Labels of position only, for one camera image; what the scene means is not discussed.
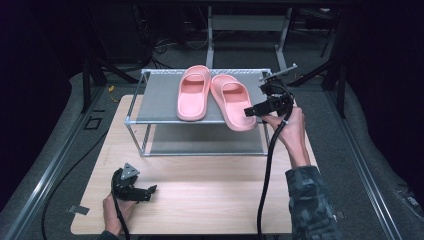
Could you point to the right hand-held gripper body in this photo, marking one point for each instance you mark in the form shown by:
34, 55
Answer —
276, 98

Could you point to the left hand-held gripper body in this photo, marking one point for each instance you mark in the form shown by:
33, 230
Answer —
125, 186

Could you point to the pink slipper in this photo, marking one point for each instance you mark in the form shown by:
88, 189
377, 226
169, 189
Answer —
193, 96
233, 106

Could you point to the grey metal shoe rack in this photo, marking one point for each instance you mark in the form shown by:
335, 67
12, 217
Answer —
160, 100

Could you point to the person's left hand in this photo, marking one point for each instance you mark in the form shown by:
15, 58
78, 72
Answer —
115, 215

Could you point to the person's right hand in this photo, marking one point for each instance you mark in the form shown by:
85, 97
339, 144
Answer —
293, 130

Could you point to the grey tape piece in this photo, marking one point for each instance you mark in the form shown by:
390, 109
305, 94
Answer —
340, 214
79, 210

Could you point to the black metal stand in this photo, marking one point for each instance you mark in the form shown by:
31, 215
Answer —
340, 76
87, 83

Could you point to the white metal stand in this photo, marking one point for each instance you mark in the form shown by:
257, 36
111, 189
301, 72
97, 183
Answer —
246, 23

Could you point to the yellow tag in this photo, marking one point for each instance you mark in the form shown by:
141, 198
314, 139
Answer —
111, 89

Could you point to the aluminium rail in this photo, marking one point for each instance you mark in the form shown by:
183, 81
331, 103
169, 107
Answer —
363, 170
50, 176

